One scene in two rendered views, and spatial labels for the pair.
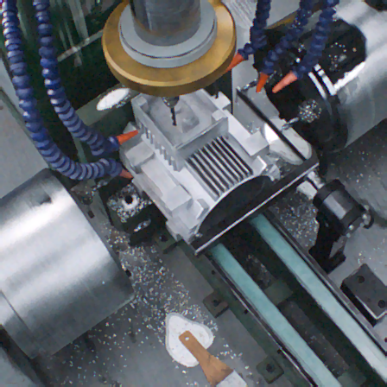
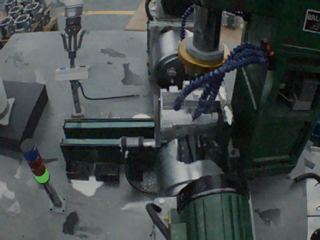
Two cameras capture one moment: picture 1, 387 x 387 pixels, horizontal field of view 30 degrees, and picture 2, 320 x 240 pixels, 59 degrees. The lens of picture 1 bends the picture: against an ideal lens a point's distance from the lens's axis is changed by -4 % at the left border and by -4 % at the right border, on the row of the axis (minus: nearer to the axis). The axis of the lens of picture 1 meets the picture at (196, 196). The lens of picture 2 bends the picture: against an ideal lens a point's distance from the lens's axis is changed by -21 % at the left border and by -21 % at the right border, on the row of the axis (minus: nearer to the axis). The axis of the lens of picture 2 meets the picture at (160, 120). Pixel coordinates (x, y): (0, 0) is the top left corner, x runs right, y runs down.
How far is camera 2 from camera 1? 126 cm
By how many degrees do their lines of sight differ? 58
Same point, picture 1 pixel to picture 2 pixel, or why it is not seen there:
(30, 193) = not seen: hidden behind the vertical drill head
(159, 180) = not seen: hidden behind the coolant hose
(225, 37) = (190, 58)
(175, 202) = (171, 88)
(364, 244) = (129, 191)
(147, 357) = (146, 108)
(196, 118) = (194, 96)
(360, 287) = (110, 166)
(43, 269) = (168, 41)
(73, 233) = (173, 48)
